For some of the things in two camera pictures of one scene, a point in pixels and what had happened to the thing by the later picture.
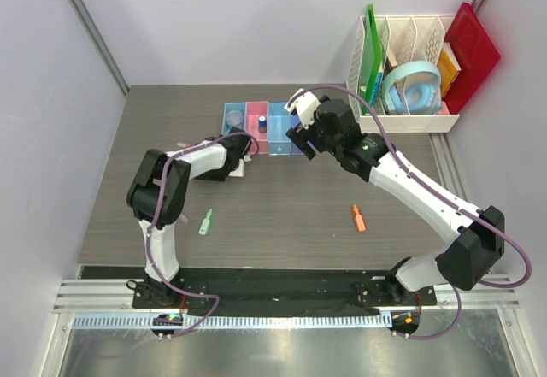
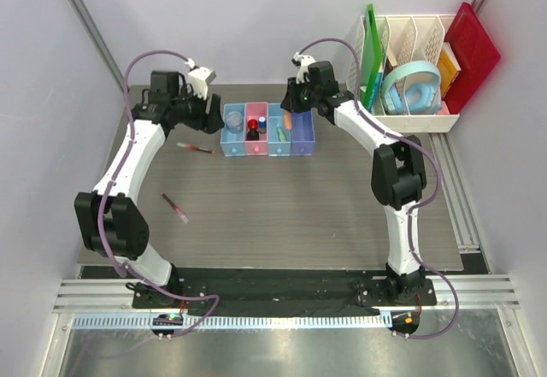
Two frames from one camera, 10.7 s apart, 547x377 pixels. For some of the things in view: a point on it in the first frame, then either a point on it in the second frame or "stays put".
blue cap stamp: x=262 y=124 stays put
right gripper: x=300 y=137 -> x=290 y=103
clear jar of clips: x=234 y=118 stays put
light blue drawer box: x=234 y=114 stays put
